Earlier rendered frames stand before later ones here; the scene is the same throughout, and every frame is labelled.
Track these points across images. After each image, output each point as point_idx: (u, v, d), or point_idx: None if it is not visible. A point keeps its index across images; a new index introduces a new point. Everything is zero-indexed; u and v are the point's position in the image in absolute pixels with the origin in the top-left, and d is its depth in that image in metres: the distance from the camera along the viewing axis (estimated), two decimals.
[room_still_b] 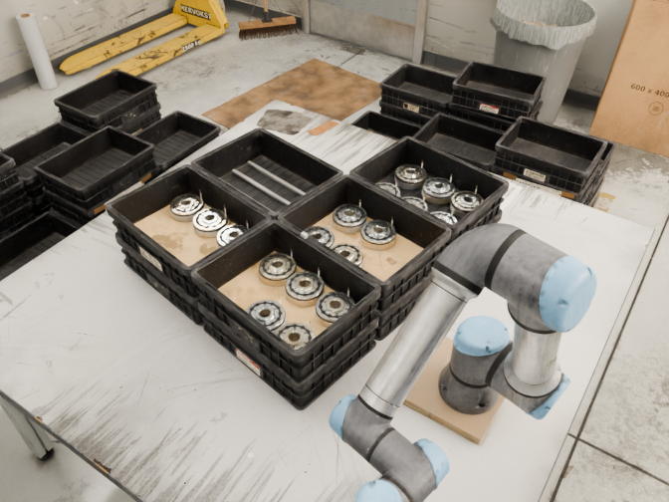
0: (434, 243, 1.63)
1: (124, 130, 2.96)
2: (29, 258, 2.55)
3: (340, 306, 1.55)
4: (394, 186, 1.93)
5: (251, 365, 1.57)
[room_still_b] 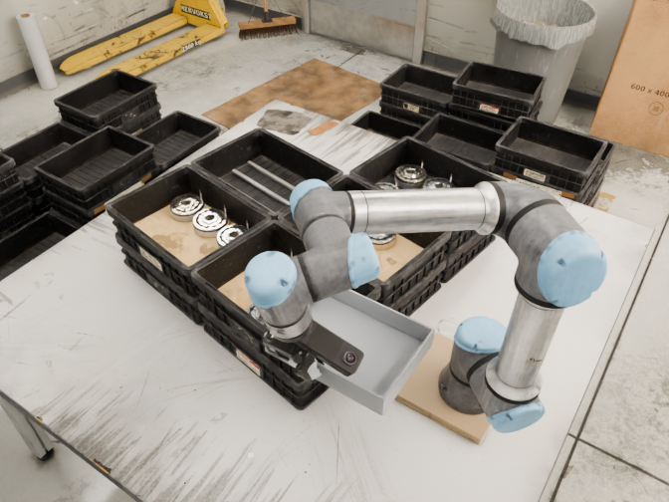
0: (434, 243, 1.63)
1: (124, 130, 2.96)
2: (29, 258, 2.55)
3: None
4: (394, 186, 1.93)
5: (251, 365, 1.57)
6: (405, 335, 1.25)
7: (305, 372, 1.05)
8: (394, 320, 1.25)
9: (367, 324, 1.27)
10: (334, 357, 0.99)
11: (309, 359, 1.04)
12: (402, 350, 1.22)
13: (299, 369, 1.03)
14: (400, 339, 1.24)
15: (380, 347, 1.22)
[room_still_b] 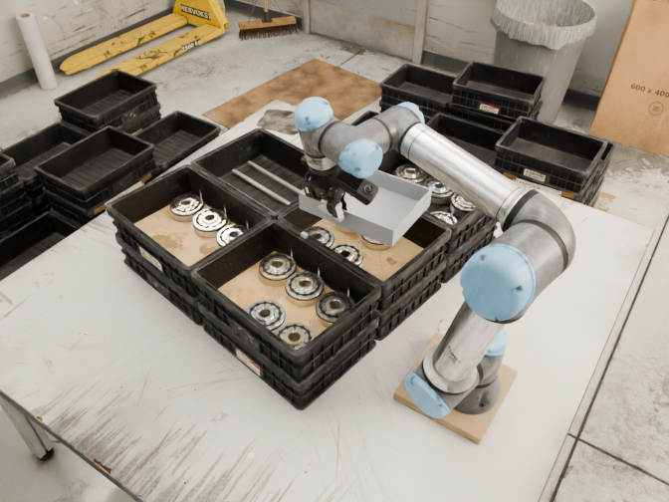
0: (434, 243, 1.63)
1: (124, 130, 2.96)
2: (29, 258, 2.55)
3: (340, 306, 1.55)
4: None
5: (251, 365, 1.57)
6: (408, 198, 1.59)
7: (334, 207, 1.39)
8: (400, 186, 1.59)
9: (378, 191, 1.61)
10: (357, 188, 1.33)
11: (336, 195, 1.38)
12: (406, 207, 1.56)
13: (330, 202, 1.37)
14: (404, 200, 1.58)
15: (389, 205, 1.56)
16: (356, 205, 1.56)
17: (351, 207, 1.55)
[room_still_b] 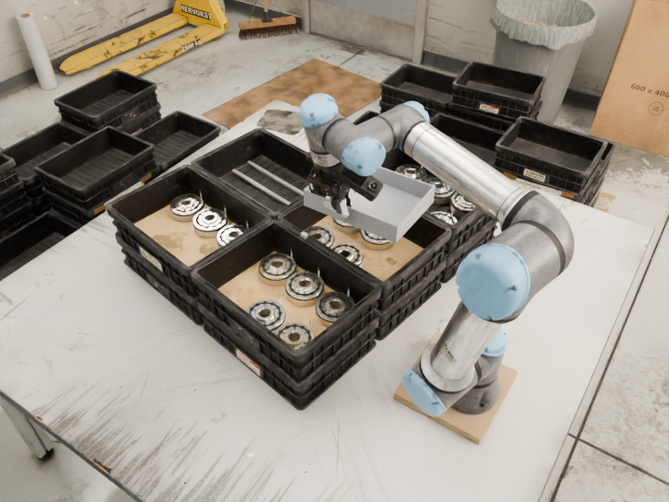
0: (434, 243, 1.63)
1: (124, 130, 2.96)
2: (29, 258, 2.55)
3: (340, 306, 1.55)
4: None
5: (251, 365, 1.57)
6: (412, 195, 1.60)
7: (337, 203, 1.40)
8: (403, 183, 1.60)
9: (382, 188, 1.62)
10: (361, 184, 1.34)
11: (341, 191, 1.39)
12: (410, 204, 1.57)
13: (334, 198, 1.38)
14: (408, 197, 1.59)
15: (392, 202, 1.57)
16: (360, 202, 1.57)
17: (355, 204, 1.57)
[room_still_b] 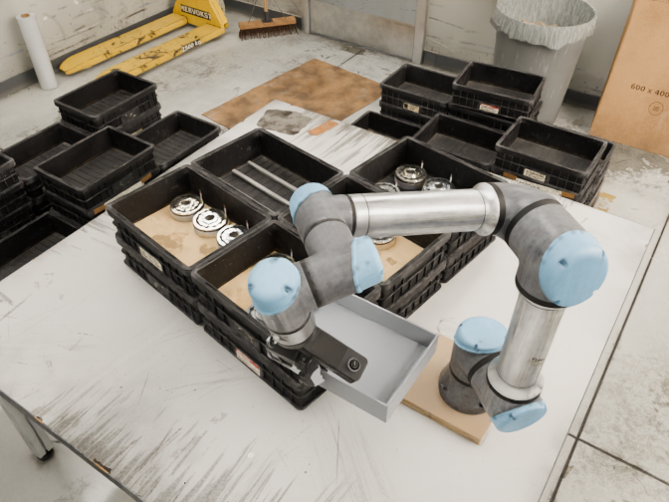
0: (434, 243, 1.63)
1: (124, 130, 2.96)
2: (29, 258, 2.55)
3: None
4: (394, 186, 1.93)
5: (251, 365, 1.57)
6: (409, 340, 1.24)
7: (308, 378, 1.04)
8: (398, 325, 1.24)
9: (370, 329, 1.26)
10: (338, 364, 0.98)
11: (312, 366, 1.03)
12: (405, 356, 1.21)
13: (302, 376, 1.02)
14: (403, 344, 1.23)
15: (383, 353, 1.21)
16: None
17: None
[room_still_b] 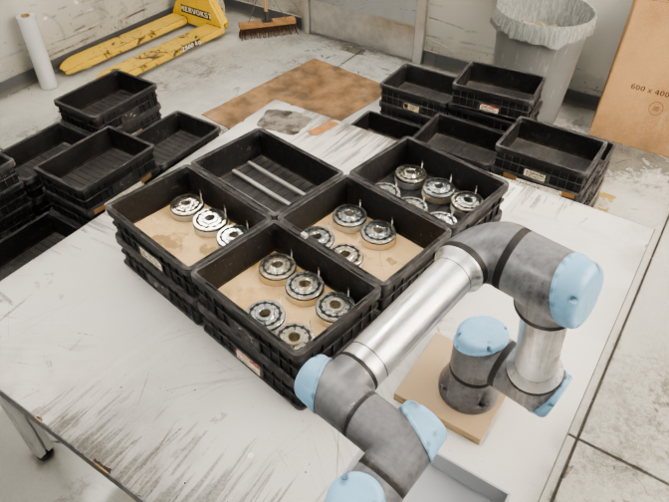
0: (434, 243, 1.63)
1: (124, 130, 2.96)
2: (29, 258, 2.55)
3: (340, 306, 1.55)
4: (394, 186, 1.93)
5: (251, 365, 1.57)
6: (475, 493, 1.13)
7: None
8: (463, 476, 1.13)
9: (432, 477, 1.16)
10: None
11: None
12: None
13: None
14: (470, 498, 1.12)
15: None
16: None
17: None
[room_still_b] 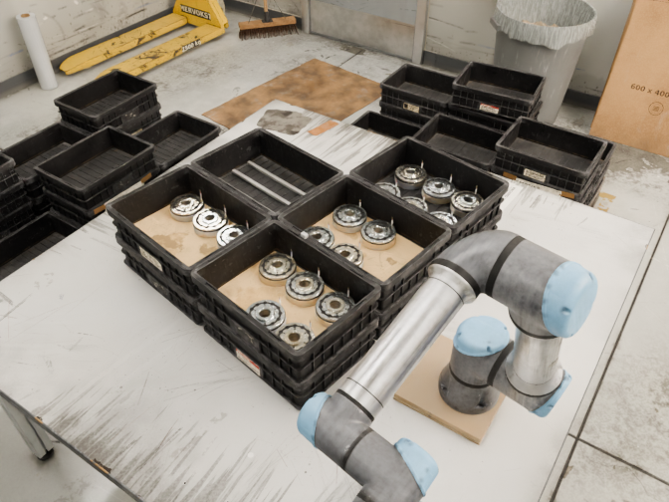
0: (434, 243, 1.63)
1: (124, 130, 2.96)
2: (29, 258, 2.55)
3: (340, 306, 1.55)
4: (394, 186, 1.93)
5: (251, 365, 1.57)
6: None
7: None
8: None
9: None
10: None
11: None
12: None
13: None
14: None
15: None
16: None
17: None
